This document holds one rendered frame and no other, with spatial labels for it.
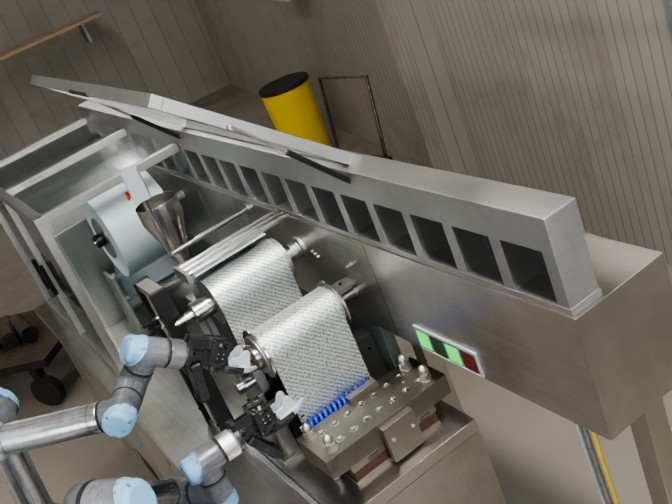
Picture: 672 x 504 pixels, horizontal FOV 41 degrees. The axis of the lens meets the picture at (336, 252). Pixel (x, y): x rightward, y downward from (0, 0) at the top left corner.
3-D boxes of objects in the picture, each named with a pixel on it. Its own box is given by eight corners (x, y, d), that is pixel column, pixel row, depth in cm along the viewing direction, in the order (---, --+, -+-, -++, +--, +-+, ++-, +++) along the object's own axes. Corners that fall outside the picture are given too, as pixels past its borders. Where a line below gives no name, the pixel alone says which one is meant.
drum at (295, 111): (345, 150, 741) (315, 74, 712) (299, 173, 731) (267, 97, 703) (325, 141, 778) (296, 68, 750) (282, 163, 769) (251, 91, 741)
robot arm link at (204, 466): (186, 481, 233) (172, 457, 230) (222, 456, 237) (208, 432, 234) (198, 494, 227) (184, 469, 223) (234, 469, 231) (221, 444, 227)
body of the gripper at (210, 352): (235, 344, 230) (192, 339, 223) (228, 376, 230) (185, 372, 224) (223, 335, 236) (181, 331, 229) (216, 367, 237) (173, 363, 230)
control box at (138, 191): (129, 200, 275) (114, 171, 270) (149, 191, 275) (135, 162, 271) (130, 207, 268) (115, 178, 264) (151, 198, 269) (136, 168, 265)
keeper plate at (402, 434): (392, 459, 236) (378, 428, 232) (421, 437, 240) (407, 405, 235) (397, 463, 234) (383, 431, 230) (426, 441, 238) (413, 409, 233)
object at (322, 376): (303, 427, 244) (277, 373, 237) (370, 378, 253) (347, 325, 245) (304, 427, 244) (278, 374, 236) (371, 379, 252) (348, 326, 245)
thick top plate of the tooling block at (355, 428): (304, 455, 241) (295, 438, 239) (417, 373, 256) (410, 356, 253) (334, 480, 228) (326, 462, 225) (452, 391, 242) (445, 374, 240)
